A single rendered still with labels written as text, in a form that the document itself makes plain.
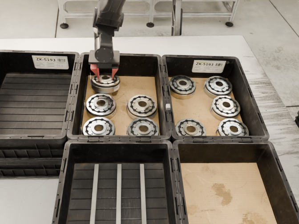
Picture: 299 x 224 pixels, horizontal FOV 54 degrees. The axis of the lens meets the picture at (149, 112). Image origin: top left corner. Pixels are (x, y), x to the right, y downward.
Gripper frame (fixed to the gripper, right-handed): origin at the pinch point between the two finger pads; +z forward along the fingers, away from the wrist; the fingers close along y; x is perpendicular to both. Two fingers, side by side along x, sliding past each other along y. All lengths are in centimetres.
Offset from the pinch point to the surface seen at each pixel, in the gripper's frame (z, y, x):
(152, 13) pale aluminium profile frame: 78, 33, 175
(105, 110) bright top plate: 3.0, 0.5, -14.0
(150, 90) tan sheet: 6.3, 16.5, -0.7
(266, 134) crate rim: -4, 50, -29
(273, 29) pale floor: 94, 161, 179
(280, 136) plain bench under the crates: 20, 69, -13
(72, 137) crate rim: -4.4, -7.6, -30.4
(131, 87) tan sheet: 6.3, 9.6, 0.6
